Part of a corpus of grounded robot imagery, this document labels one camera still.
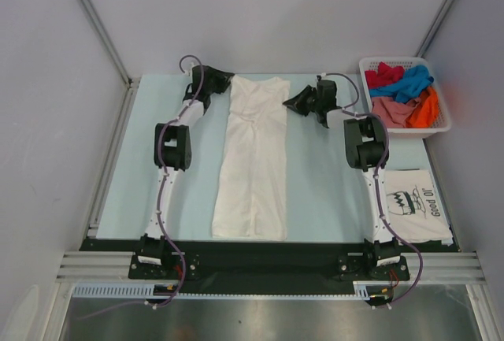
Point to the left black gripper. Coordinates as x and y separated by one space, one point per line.
223 79

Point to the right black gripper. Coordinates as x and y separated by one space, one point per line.
297 103

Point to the white robot print t-shirt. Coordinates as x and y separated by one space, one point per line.
252 193

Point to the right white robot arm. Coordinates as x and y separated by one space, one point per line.
366 142

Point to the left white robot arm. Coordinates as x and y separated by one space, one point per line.
172 157

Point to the magenta t-shirt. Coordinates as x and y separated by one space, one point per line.
383 75

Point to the dusty pink t-shirt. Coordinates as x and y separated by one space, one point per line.
393 114

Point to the white plastic laundry basket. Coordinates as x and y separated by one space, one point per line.
443 121

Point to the blue t-shirt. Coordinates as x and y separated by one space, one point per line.
410 86

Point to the orange t-shirt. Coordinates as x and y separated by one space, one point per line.
426 112

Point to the folded white cartoon t-shirt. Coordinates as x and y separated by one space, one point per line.
414 209

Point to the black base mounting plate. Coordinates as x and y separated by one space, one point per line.
239 268

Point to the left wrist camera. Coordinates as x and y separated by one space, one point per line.
189 72

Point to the left aluminium corner post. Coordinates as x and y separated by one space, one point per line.
99 28

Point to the aluminium corner post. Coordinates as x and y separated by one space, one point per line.
435 26
99 28

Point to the white slotted cable duct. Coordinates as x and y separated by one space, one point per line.
140 291

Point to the aluminium frame rail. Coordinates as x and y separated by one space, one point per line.
438 268

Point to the right aluminium corner post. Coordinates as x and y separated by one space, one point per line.
435 26

